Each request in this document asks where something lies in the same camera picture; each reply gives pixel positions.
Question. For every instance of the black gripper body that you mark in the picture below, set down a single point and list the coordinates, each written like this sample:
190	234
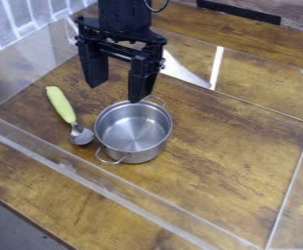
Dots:
120	31

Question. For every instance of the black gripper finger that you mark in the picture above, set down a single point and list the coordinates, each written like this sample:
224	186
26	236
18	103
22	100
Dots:
140	79
94	63

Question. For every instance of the black bar in background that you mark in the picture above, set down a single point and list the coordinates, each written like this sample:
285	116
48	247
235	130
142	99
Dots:
239	12

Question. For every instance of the clear acrylic enclosure wall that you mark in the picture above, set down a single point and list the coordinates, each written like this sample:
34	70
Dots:
224	188

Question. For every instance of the small steel pot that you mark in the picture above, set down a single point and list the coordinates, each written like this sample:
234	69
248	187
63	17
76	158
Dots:
132	131

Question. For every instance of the green handled metal spoon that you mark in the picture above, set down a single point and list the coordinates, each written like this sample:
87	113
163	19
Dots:
82	135

